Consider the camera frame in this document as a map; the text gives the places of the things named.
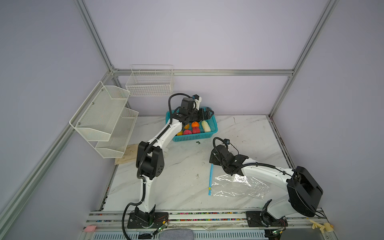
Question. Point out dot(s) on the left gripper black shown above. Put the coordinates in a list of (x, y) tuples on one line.
[(207, 115)]

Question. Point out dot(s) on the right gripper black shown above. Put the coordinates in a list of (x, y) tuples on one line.
[(212, 157)]

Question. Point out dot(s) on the teal plastic basket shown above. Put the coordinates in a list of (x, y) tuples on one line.
[(202, 135)]

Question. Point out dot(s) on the clear zip bag blue zipper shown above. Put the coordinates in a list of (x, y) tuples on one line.
[(236, 186)]

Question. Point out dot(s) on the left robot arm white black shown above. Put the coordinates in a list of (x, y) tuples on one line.
[(150, 159)]

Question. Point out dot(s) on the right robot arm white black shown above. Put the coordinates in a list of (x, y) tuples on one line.
[(303, 193)]

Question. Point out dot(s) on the red bell pepper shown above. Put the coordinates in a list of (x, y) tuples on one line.
[(196, 130)]

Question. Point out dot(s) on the grey cloth pad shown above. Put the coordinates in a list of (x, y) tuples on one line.
[(177, 234)]

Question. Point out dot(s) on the white mesh two-tier shelf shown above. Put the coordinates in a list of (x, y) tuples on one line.
[(105, 121)]

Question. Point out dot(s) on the beige tape scraps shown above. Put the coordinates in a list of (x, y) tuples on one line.
[(324, 227)]

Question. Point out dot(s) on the pink sponge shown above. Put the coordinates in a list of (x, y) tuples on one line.
[(90, 229)]

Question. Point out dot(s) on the white wire wall basket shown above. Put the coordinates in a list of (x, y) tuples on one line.
[(151, 80)]

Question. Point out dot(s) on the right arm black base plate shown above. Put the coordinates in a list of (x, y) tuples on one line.
[(261, 219)]

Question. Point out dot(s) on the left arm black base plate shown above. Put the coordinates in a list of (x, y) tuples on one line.
[(153, 222)]

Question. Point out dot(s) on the aluminium rail base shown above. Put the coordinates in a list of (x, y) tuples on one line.
[(209, 225)]

